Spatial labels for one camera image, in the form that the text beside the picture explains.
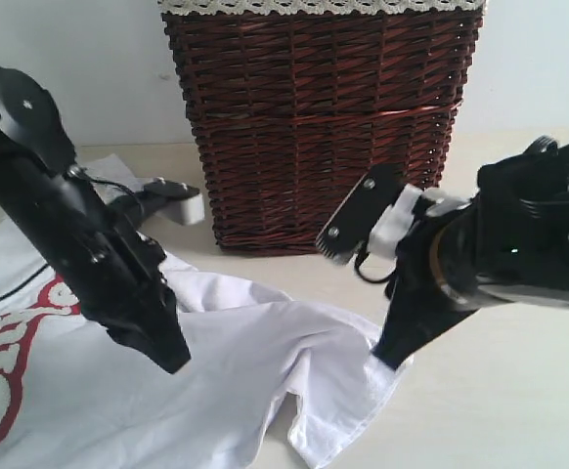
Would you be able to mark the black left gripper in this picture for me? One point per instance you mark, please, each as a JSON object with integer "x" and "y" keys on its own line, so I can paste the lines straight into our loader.
{"x": 115, "y": 275}

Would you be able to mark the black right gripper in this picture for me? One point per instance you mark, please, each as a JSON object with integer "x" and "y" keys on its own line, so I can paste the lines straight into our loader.
{"x": 432, "y": 289}

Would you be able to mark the white t-shirt red lettering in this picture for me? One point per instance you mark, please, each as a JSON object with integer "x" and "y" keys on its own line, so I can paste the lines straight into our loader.
{"x": 282, "y": 373}

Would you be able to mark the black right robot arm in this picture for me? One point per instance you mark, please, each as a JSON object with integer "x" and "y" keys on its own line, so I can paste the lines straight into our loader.
{"x": 508, "y": 244}

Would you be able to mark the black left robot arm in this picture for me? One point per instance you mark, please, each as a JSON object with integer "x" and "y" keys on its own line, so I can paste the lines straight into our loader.
{"x": 39, "y": 174}

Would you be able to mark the dark brown wicker basket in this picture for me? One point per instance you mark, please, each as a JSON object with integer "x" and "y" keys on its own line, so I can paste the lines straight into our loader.
{"x": 288, "y": 112}

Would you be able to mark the beige lace basket liner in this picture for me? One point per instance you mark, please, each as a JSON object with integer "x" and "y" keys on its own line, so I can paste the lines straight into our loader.
{"x": 315, "y": 7}

